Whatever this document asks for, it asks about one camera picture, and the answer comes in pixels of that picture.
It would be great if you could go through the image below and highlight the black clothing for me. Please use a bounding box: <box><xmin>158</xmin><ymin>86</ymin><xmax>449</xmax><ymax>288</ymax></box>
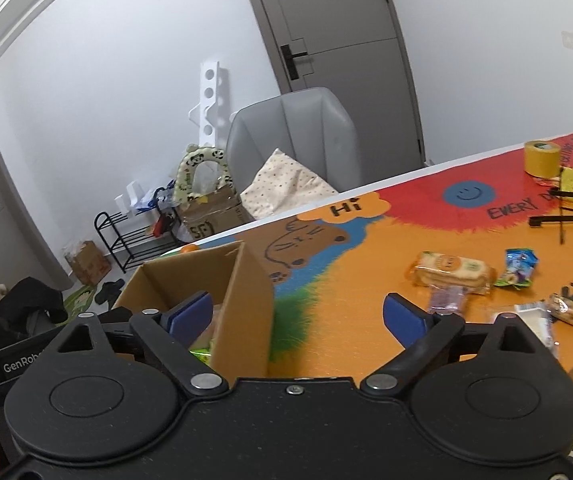
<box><xmin>0</xmin><ymin>277</ymin><xmax>70</xmax><ymax>347</ymax></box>

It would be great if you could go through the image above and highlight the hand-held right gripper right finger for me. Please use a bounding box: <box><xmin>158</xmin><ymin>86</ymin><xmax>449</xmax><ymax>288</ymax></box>
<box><xmin>360</xmin><ymin>293</ymin><xmax>557</xmax><ymax>396</ymax></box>

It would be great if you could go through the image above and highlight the grey chair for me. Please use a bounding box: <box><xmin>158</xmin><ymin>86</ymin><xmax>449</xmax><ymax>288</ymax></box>
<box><xmin>226</xmin><ymin>87</ymin><xmax>362</xmax><ymax>222</ymax></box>

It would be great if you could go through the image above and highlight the yellow tape roll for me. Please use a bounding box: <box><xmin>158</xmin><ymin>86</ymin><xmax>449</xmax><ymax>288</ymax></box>
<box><xmin>524</xmin><ymin>139</ymin><xmax>562</xmax><ymax>179</ymax></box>

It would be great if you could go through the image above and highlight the green floor mat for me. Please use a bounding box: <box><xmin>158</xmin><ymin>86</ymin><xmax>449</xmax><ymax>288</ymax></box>
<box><xmin>63</xmin><ymin>284</ymin><xmax>100</xmax><ymax>321</ymax></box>

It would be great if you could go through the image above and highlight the blue plum snack packet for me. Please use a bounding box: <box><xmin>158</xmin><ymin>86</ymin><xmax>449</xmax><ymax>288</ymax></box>
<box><xmin>493</xmin><ymin>247</ymin><xmax>538</xmax><ymax>289</ymax></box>

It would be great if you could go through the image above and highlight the small cookie packet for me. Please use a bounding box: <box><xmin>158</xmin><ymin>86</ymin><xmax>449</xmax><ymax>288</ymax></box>
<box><xmin>545</xmin><ymin>293</ymin><xmax>573</xmax><ymax>331</ymax></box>

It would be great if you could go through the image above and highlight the taped brown cardboard box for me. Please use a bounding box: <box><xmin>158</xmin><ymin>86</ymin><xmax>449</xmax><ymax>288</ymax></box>
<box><xmin>178</xmin><ymin>187</ymin><xmax>248</xmax><ymax>242</ymax></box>

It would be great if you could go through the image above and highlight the black shoe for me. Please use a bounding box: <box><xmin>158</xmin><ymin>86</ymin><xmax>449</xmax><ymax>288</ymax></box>
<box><xmin>93</xmin><ymin>280</ymin><xmax>128</xmax><ymax>306</ymax></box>

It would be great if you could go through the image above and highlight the small brown paper bag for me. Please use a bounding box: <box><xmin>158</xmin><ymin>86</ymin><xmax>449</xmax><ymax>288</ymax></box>
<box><xmin>63</xmin><ymin>239</ymin><xmax>110</xmax><ymax>286</ymax></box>

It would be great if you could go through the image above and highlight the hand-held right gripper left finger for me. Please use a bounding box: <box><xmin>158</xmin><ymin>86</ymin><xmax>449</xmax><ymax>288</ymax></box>
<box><xmin>49</xmin><ymin>291</ymin><xmax>228</xmax><ymax>398</ymax></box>

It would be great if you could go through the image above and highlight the white cracker packet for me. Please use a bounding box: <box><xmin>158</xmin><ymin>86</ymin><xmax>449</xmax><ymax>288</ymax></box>
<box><xmin>513</xmin><ymin>301</ymin><xmax>560</xmax><ymax>357</ymax></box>

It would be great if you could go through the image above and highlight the dotted cream pillow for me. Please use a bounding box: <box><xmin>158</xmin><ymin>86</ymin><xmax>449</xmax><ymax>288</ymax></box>
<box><xmin>240</xmin><ymin>148</ymin><xmax>340</xmax><ymax>221</ymax></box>

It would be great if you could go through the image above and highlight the white perforated board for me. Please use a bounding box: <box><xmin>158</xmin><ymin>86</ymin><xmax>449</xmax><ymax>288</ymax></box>
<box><xmin>186</xmin><ymin>60</ymin><xmax>230</xmax><ymax>149</ymax></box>

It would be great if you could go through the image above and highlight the blue white bag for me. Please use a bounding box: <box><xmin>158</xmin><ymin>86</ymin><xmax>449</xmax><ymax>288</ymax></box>
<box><xmin>139</xmin><ymin>186</ymin><xmax>177</xmax><ymax>211</ymax></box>

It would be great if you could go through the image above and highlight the clear biscuit packet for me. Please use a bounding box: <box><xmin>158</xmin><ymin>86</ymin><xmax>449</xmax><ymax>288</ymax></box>
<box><xmin>405</xmin><ymin>251</ymin><xmax>497</xmax><ymax>294</ymax></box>

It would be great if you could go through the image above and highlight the green snack packet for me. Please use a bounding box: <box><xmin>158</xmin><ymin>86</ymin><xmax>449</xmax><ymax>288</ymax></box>
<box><xmin>188</xmin><ymin>337</ymin><xmax>215</xmax><ymax>366</ymax></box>

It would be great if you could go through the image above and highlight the black wire rack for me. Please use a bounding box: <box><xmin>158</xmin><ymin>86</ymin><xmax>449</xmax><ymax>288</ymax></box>
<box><xmin>528</xmin><ymin>152</ymin><xmax>573</xmax><ymax>246</ymax></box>

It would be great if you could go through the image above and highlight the black door handle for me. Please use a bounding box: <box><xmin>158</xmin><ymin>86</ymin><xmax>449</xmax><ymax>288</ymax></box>
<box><xmin>280</xmin><ymin>43</ymin><xmax>310</xmax><ymax>80</ymax></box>

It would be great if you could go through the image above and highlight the small purple packet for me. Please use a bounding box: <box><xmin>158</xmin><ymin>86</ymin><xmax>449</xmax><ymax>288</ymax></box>
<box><xmin>428</xmin><ymin>285</ymin><xmax>472</xmax><ymax>319</ymax></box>

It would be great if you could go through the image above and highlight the panda print ring cushion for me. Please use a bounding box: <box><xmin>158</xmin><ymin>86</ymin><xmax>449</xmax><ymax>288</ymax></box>
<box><xmin>175</xmin><ymin>144</ymin><xmax>235</xmax><ymax>207</ymax></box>

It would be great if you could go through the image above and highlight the black shoe rack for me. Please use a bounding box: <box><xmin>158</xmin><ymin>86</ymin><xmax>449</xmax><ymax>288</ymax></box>
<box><xmin>93</xmin><ymin>204</ymin><xmax>188</xmax><ymax>274</ymax></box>

